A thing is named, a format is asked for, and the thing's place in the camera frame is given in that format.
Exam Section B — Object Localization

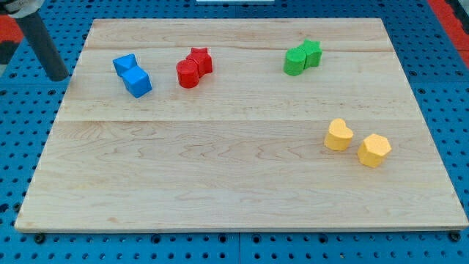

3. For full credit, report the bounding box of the green cylinder block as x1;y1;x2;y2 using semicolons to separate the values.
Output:
283;47;306;76

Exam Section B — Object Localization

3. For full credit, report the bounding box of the red star block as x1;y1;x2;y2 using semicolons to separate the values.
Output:
186;47;213;78

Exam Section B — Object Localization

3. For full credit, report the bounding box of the yellow hexagon block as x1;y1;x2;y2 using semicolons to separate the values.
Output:
357;133;392;168

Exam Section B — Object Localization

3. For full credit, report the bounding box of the wooden board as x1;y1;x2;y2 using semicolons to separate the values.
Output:
15;18;468;233

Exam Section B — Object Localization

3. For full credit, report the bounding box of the blue triangle block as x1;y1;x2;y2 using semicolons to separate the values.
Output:
113;54;138;77

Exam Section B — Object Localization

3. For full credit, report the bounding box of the green star block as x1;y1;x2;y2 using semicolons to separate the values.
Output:
299;39;322;69

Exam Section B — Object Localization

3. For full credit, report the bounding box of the yellow heart block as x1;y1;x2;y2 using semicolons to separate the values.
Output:
324;118;354;151

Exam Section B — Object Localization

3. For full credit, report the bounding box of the blue cube block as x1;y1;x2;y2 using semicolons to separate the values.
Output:
122;65;152;98

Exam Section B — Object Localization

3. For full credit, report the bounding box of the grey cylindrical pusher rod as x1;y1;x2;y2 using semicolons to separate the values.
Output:
15;11;69;81

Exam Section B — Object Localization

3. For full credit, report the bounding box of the red cylinder block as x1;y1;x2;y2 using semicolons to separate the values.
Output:
176;59;199;89

